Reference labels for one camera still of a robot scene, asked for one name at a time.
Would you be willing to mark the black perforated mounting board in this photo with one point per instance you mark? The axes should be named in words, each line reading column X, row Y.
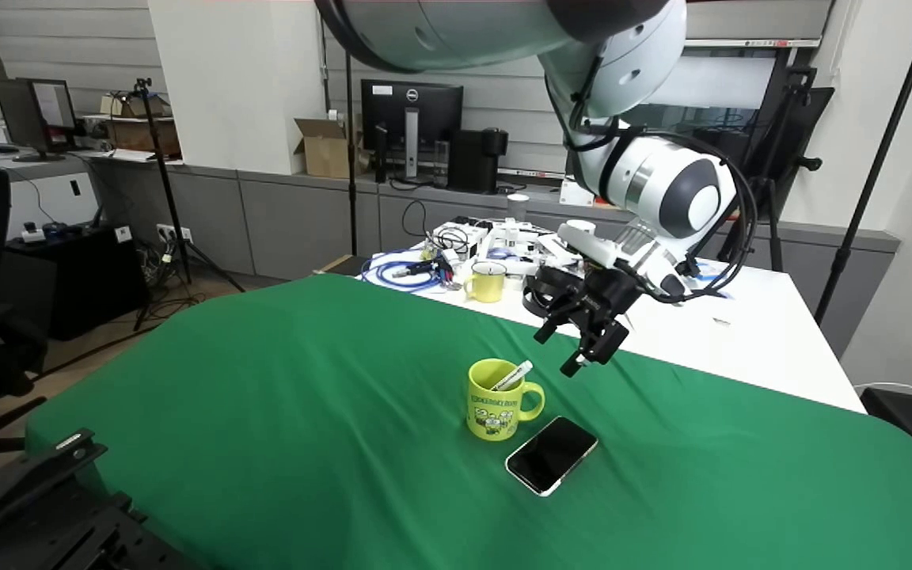
column 54, row 517

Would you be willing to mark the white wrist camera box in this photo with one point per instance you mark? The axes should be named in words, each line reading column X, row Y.
column 636, row 251

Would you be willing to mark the small yellow cup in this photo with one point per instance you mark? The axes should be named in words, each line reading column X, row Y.
column 487, row 287

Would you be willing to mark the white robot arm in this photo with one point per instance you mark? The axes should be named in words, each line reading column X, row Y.
column 600, row 59

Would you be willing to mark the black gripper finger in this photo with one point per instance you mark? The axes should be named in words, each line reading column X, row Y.
column 598, row 345
column 553, row 321

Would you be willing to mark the black camera tripod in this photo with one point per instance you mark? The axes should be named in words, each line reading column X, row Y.
column 177, row 253

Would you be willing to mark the black computer monitor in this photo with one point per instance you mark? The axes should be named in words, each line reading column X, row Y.
column 406, row 117

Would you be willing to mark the black smartphone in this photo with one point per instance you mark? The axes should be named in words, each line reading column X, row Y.
column 550, row 458

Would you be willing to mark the cardboard box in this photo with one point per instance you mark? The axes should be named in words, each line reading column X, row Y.
column 325, row 145

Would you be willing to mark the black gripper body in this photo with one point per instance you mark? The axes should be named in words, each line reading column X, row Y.
column 591, row 303

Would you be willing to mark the yellow mug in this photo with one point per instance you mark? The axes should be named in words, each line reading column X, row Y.
column 495, row 411

